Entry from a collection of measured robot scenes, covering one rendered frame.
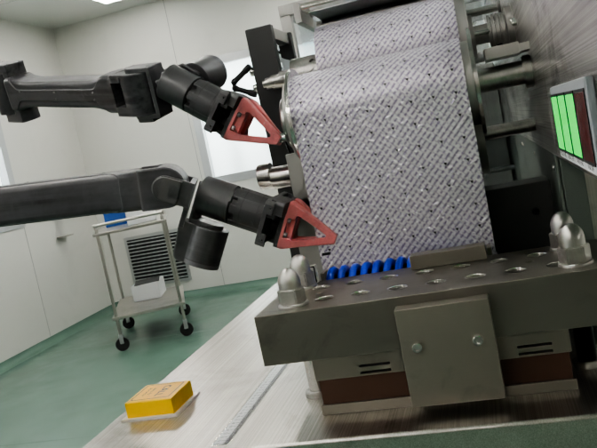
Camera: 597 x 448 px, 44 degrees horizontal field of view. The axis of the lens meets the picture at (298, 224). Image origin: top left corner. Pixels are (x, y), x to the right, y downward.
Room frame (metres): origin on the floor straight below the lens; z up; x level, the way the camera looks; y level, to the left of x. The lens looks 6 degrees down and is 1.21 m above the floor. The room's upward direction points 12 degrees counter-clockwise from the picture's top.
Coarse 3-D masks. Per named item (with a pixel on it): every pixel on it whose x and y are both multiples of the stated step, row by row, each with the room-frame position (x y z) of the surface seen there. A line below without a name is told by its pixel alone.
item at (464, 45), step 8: (464, 48) 0.98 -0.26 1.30; (464, 56) 0.97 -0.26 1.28; (464, 64) 0.96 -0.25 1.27; (472, 72) 0.96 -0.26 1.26; (472, 80) 0.96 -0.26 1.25; (472, 88) 0.96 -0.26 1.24; (472, 96) 0.96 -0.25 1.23; (472, 104) 0.97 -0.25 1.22; (472, 112) 0.97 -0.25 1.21; (480, 120) 0.99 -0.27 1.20; (288, 128) 1.02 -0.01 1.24; (296, 152) 1.04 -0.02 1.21
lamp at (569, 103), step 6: (570, 96) 0.57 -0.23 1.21; (570, 102) 0.58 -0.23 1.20; (570, 108) 0.59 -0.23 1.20; (570, 114) 0.59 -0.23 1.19; (570, 120) 0.60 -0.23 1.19; (576, 120) 0.56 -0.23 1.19; (570, 126) 0.61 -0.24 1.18; (576, 126) 0.57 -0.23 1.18; (576, 132) 0.58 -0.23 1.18; (576, 138) 0.58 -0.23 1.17; (576, 144) 0.59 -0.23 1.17; (576, 150) 0.60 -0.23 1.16; (582, 156) 0.56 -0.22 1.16
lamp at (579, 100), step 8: (576, 96) 0.54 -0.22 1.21; (576, 104) 0.55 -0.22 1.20; (584, 104) 0.51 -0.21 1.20; (584, 112) 0.51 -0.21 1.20; (584, 120) 0.52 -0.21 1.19; (584, 128) 0.53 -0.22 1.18; (584, 136) 0.53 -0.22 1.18; (584, 144) 0.54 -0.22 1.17; (584, 152) 0.55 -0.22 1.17; (592, 152) 0.51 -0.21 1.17; (592, 160) 0.51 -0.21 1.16
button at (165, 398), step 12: (156, 384) 1.02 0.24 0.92; (168, 384) 1.00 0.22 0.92; (180, 384) 0.99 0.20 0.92; (144, 396) 0.97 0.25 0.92; (156, 396) 0.96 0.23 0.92; (168, 396) 0.95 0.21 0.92; (180, 396) 0.97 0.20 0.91; (132, 408) 0.96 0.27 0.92; (144, 408) 0.95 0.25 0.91; (156, 408) 0.95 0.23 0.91; (168, 408) 0.94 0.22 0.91
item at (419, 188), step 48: (336, 144) 1.00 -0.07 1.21; (384, 144) 0.98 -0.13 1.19; (432, 144) 0.97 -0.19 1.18; (336, 192) 1.00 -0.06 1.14; (384, 192) 0.99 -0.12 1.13; (432, 192) 0.97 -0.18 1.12; (480, 192) 0.95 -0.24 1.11; (336, 240) 1.01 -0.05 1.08; (384, 240) 0.99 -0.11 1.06; (432, 240) 0.97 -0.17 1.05; (480, 240) 0.96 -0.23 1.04
